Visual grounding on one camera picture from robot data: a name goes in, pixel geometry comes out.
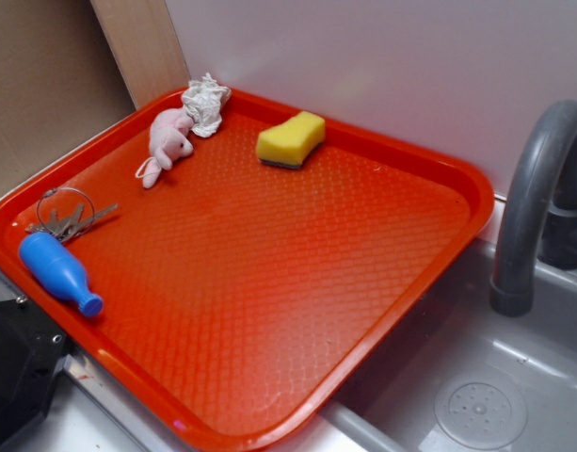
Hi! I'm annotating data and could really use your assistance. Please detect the silver keys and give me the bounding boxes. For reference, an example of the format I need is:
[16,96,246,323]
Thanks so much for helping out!
[24,186,119,243]

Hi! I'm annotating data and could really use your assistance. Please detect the orange plastic tray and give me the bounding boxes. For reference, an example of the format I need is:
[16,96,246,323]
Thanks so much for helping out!
[0,91,494,451]

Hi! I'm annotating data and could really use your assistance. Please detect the yellow sponge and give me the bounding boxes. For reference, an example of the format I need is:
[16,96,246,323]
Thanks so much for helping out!
[255,111,326,169]

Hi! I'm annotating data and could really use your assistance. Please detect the pink plush mouse toy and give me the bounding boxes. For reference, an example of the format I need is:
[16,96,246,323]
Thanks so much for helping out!
[135,108,194,189]

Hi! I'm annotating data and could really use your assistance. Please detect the crumpled white paper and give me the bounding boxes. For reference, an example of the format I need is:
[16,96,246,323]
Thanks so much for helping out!
[181,73,232,137]

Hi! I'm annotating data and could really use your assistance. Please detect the grey toy sink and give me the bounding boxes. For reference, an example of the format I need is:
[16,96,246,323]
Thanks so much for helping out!
[0,197,577,452]

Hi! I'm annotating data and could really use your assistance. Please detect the wooden board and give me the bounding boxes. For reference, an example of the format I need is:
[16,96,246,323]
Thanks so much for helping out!
[91,0,190,108]

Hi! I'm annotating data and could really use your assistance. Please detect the blue plastic bottle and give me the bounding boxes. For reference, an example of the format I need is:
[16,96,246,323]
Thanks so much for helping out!
[19,232,104,317]

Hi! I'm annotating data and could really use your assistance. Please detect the grey toy faucet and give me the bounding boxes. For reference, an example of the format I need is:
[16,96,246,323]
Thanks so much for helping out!
[489,100,577,317]

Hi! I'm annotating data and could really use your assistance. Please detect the black box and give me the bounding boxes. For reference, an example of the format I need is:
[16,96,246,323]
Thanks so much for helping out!
[0,296,70,447]

